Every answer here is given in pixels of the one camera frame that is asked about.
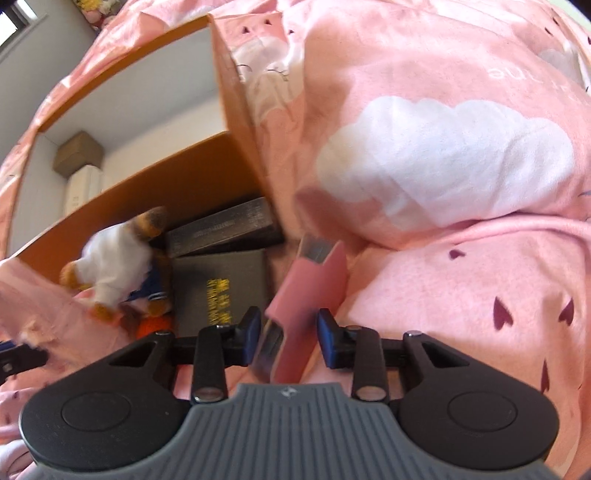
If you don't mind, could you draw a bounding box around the brown small cardboard box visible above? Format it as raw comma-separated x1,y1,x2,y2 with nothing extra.
53,131,104,179

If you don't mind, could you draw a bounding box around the orange cardboard box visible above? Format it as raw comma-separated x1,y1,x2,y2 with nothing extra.
1,16,270,280

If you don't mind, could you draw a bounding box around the window with dark frame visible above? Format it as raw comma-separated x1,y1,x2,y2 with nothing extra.
0,0,43,51

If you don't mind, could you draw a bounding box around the hanging plush toy organizer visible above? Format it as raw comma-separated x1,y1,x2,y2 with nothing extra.
73,0,126,32

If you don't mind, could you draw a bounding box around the dark patterned card box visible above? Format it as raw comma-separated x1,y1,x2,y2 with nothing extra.
167,197,284,258

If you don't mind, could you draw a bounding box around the black box gold lettering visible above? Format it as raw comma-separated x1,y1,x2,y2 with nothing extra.
171,249,271,337

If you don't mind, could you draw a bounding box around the pink patterned duvet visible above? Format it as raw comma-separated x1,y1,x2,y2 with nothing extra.
0,0,591,480

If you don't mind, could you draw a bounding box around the white small box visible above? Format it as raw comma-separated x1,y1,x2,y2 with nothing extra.
63,165,102,216

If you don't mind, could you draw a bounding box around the brown plush toy blue outfit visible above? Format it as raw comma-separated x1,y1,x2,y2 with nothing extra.
59,206,173,338

